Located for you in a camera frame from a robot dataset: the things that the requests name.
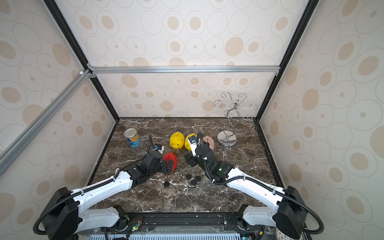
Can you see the red piggy bank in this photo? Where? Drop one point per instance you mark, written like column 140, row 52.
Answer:
column 171, row 162

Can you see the horizontal aluminium rail back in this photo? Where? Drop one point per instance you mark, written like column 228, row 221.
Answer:
column 185, row 69

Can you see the perforated metal mesh dome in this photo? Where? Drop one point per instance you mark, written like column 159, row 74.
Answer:
column 287, row 236

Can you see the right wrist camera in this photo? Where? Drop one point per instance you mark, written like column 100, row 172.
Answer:
column 194, row 144

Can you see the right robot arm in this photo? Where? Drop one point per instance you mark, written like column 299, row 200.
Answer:
column 284, row 209

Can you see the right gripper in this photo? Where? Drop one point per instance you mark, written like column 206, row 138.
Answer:
column 197, row 149

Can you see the pink piggy bank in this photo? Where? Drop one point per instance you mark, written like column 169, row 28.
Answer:
column 210, row 141

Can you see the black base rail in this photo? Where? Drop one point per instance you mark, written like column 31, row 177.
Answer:
column 119, row 221

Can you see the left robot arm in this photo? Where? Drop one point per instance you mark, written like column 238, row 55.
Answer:
column 90, row 198

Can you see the chrome wire hook stand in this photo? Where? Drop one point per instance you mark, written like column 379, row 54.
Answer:
column 228, row 138

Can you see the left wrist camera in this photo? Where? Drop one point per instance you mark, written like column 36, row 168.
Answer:
column 159, row 148

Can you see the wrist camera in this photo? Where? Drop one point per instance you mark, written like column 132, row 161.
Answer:
column 159, row 148
column 194, row 144

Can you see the diagonal aluminium rail left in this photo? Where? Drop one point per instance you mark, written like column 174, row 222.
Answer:
column 13, row 151

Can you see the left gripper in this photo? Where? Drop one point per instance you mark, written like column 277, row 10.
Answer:
column 166, row 168

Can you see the blue labelled tin can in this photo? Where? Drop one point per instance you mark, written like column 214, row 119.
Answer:
column 133, row 138

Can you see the yellow piggy bank back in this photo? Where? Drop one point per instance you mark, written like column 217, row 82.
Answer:
column 177, row 140

